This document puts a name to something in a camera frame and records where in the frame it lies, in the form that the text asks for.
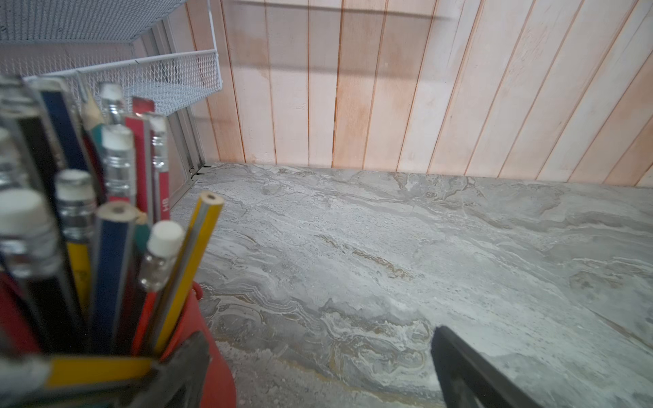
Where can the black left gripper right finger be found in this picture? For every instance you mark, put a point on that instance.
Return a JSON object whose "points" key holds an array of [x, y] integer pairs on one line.
{"points": [[467, 379]]}

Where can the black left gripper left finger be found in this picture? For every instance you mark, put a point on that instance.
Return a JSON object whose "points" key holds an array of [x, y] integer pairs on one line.
{"points": [[177, 382]]}

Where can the red pencil cup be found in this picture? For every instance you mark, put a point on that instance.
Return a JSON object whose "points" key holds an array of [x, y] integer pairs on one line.
{"points": [[219, 388]]}

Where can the horizontal yellow pencil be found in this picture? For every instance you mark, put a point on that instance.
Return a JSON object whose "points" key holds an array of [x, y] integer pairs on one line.
{"points": [[32, 373]]}

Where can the yellow striped pencil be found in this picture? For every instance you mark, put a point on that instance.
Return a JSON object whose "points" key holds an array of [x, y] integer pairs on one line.
{"points": [[201, 228]]}

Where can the red pencil with eraser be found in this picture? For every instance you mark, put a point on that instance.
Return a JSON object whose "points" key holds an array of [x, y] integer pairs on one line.
{"points": [[158, 253]]}

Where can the black pencil with eraser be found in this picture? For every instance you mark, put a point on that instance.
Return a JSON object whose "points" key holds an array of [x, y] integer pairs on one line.
{"points": [[34, 255]]}

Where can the yellow pencil with eraser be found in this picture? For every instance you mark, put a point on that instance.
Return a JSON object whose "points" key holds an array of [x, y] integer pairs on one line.
{"points": [[76, 203]]}

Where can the red pencil silver ferrule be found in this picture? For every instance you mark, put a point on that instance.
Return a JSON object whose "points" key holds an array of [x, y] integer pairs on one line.
{"points": [[119, 163]]}

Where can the dark blue tall pencil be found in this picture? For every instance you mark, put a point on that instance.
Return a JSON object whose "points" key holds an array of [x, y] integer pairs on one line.
{"points": [[55, 96]]}

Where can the white mesh wall shelf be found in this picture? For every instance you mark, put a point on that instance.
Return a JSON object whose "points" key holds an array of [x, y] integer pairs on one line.
{"points": [[102, 41]]}

